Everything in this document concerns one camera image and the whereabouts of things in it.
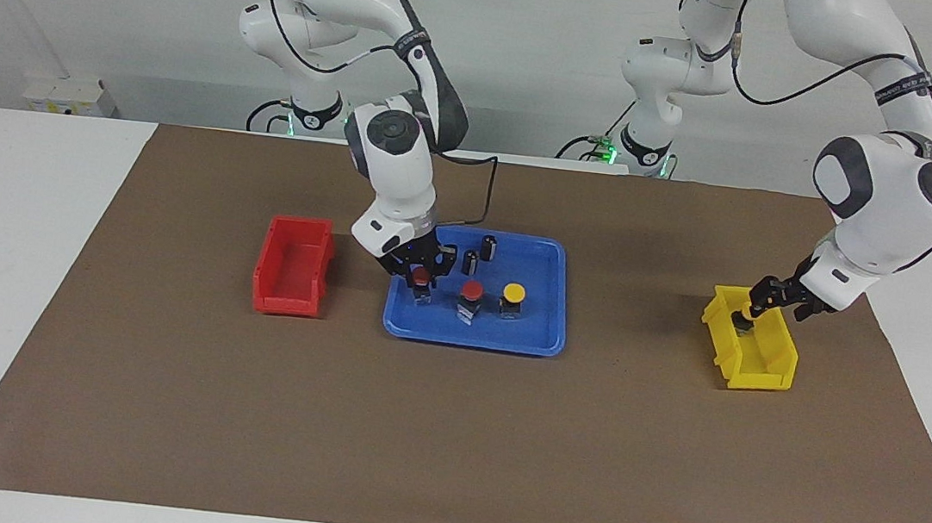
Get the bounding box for red push button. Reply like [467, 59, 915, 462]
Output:
[454, 278, 487, 327]
[409, 267, 437, 308]

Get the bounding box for blue plastic tray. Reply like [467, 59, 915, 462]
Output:
[380, 221, 577, 359]

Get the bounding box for yellow plastic bin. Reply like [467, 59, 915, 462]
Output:
[695, 281, 806, 396]

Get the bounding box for red plastic bin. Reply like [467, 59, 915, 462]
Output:
[250, 212, 339, 321]

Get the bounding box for brown paper table mat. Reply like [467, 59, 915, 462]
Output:
[0, 105, 932, 523]

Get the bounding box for white box with labels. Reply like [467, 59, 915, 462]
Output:
[22, 72, 124, 120]

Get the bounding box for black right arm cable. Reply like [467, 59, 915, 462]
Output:
[198, 0, 517, 230]

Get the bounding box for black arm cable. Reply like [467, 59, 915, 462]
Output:
[198, 0, 517, 230]
[667, 0, 932, 155]

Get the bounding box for black left base cable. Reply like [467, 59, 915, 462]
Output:
[555, 90, 636, 169]

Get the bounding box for black base cable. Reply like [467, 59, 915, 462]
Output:
[244, 94, 298, 138]
[555, 90, 636, 169]

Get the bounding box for black printed right arm strap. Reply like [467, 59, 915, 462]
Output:
[392, 25, 438, 64]

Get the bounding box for black printed arm strap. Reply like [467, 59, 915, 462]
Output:
[392, 25, 438, 64]
[874, 66, 932, 110]

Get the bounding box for black right base cable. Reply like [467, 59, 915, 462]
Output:
[244, 94, 298, 138]

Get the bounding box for black printed left arm strap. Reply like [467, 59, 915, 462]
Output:
[874, 66, 932, 110]

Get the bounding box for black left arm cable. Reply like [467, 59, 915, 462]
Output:
[667, 0, 932, 155]

